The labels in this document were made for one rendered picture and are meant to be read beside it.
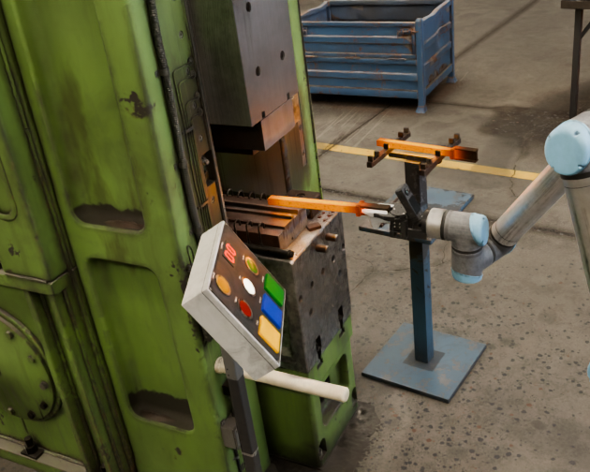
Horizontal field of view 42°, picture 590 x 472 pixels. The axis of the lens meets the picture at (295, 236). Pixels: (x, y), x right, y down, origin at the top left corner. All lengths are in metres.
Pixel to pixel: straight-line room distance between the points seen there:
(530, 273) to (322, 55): 3.00
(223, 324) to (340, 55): 4.57
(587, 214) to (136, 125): 1.16
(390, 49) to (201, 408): 4.02
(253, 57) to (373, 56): 3.95
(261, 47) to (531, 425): 1.76
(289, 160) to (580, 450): 1.48
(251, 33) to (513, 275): 2.21
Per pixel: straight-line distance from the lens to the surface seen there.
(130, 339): 2.65
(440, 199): 3.04
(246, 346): 1.85
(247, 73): 2.16
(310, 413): 2.76
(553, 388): 3.28
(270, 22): 2.27
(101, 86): 2.18
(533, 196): 2.20
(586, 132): 1.88
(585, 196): 1.92
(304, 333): 2.54
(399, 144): 2.87
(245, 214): 2.53
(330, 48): 6.25
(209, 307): 1.79
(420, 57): 5.94
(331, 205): 2.38
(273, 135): 2.30
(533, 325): 3.61
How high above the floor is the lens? 2.12
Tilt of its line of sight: 29 degrees down
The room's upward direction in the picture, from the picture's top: 8 degrees counter-clockwise
